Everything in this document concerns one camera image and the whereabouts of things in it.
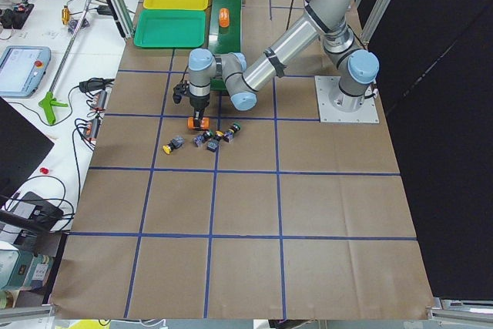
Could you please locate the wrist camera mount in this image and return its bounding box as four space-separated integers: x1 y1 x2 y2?
173 81 189 105

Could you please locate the green push button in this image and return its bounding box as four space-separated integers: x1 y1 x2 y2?
223 123 241 143
193 130 213 147

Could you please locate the yellow push button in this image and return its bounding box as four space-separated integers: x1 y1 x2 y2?
163 136 185 155
206 130 224 153

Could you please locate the orange 4680 cylinder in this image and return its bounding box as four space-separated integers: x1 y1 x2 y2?
219 8 230 29
187 117 210 130

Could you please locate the green plastic tray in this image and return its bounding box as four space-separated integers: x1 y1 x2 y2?
133 9 206 49

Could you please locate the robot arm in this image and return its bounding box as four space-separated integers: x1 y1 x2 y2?
174 0 380 130

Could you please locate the black monitor corner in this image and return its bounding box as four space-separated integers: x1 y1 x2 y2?
0 99 54 197

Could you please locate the green conveyor belt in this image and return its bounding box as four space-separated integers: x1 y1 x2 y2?
207 0 247 97

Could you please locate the green grabber tool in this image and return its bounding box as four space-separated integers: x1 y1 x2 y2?
39 0 91 126

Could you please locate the black power adapter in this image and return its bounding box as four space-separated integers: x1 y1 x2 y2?
12 192 64 232

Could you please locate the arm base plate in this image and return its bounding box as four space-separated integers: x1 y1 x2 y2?
314 76 380 124

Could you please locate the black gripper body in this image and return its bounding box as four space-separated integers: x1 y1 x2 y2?
189 95 209 119

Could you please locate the grey teach pendant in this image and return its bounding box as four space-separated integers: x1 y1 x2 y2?
1 45 51 99

